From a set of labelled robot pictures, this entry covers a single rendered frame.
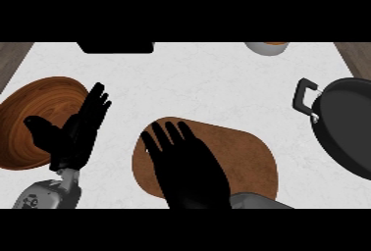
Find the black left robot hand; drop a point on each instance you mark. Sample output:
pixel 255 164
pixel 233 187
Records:
pixel 77 137

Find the brown wooden cutting board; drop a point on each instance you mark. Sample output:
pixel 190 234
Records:
pixel 241 157

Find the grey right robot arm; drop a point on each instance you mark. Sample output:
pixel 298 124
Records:
pixel 256 201

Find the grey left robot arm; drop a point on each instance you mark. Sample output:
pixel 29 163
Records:
pixel 48 192

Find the round wooden bowl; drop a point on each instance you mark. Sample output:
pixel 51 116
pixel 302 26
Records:
pixel 46 122

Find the black flat appliance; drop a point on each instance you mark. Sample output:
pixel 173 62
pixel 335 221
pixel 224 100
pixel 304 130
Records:
pixel 116 47

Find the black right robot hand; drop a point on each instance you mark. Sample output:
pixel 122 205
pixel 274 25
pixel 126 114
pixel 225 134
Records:
pixel 191 170

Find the grey bowl with orange content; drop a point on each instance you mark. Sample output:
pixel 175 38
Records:
pixel 267 48

